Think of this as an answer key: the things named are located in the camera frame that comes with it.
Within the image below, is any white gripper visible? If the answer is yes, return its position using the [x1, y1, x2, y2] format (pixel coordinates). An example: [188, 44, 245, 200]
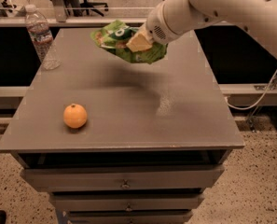
[125, 0, 192, 53]

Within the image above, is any green rice chip bag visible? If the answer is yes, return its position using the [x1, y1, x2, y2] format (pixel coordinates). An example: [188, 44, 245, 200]
[90, 20, 167, 63]

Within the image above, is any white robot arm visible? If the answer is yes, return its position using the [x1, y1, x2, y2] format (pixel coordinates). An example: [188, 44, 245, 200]
[127, 0, 277, 59]

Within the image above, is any orange fruit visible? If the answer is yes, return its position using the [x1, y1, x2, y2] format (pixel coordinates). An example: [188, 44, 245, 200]
[63, 104, 88, 129]

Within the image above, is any clear plastic water bottle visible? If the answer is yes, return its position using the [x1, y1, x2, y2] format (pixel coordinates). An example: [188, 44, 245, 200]
[25, 5, 61, 70]

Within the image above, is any grey drawer cabinet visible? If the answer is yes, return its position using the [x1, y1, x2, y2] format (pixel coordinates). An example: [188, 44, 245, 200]
[0, 28, 243, 224]

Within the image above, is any white cable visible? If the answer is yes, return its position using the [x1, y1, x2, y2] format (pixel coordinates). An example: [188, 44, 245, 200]
[226, 63, 277, 112]

